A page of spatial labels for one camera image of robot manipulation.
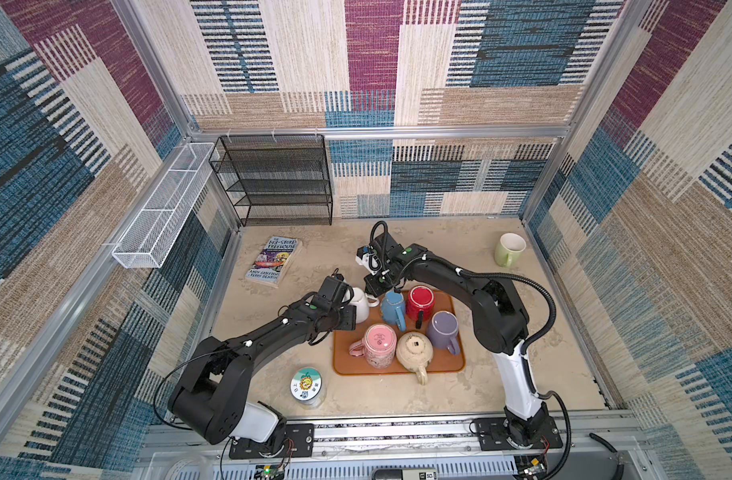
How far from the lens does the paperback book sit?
3.41ft

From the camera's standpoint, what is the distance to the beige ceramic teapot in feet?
2.61

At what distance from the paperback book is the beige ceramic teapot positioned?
0.47 meters
